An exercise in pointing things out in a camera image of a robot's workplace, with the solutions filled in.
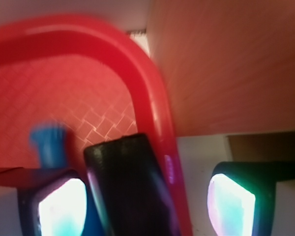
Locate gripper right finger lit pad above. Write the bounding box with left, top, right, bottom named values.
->
left=207, top=161, right=295, bottom=236

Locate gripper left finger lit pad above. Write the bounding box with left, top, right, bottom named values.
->
left=0, top=167, right=87, bottom=236

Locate black box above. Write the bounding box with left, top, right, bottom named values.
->
left=83, top=133, right=180, bottom=236

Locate brown cardboard panel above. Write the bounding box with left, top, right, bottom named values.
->
left=226, top=131, right=295, bottom=182

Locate blue toy bottle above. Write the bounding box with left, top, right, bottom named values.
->
left=29, top=123, right=105, bottom=236

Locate wooden board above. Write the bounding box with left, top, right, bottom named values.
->
left=147, top=0, right=295, bottom=136

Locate red plastic tray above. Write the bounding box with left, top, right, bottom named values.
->
left=0, top=15, right=192, bottom=236

